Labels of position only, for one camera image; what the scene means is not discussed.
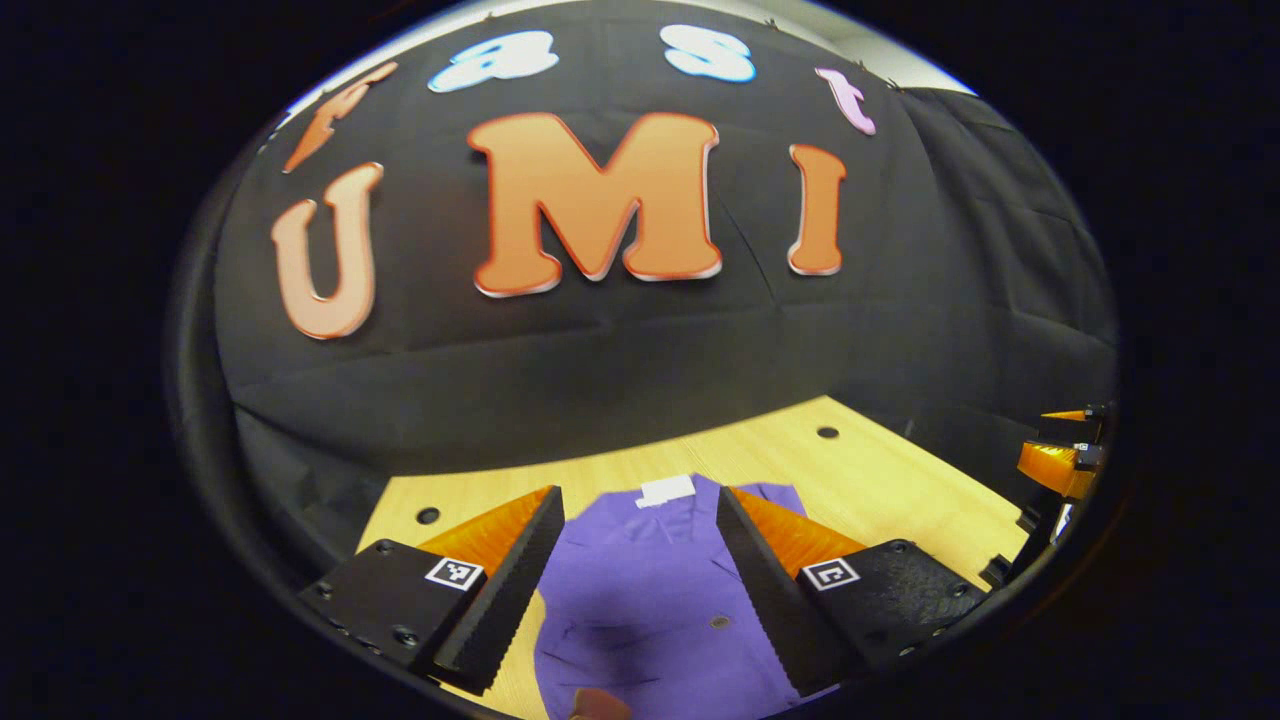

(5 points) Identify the black backdrop cloth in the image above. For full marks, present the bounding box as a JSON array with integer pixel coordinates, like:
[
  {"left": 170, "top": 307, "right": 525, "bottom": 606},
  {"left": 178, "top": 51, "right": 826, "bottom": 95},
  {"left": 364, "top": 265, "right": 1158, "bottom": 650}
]
[{"left": 165, "top": 0, "right": 1119, "bottom": 591}]

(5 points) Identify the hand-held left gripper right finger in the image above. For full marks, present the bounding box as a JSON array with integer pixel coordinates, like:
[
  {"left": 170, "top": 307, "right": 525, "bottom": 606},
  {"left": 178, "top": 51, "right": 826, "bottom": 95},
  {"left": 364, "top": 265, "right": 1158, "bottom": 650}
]
[{"left": 716, "top": 486, "right": 991, "bottom": 698}]

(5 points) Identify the purple garment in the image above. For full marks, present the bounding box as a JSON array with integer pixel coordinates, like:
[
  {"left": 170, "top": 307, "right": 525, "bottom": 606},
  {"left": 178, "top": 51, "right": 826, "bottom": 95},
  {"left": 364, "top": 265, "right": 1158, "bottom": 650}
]
[{"left": 533, "top": 474, "right": 841, "bottom": 720}]

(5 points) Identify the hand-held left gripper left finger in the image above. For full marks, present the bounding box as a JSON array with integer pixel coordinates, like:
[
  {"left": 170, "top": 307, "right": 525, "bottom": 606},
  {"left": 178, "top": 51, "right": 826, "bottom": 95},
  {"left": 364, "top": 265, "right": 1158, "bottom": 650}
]
[{"left": 300, "top": 485, "right": 566, "bottom": 696}]

